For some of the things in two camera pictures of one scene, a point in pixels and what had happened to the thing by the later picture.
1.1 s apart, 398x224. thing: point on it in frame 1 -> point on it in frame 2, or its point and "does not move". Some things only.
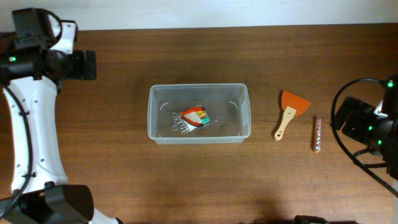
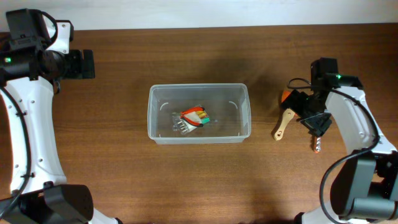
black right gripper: (359, 111) -> (317, 125)
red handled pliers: (182, 115) does not move
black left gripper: (87, 71) does not move
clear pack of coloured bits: (186, 121) does not move
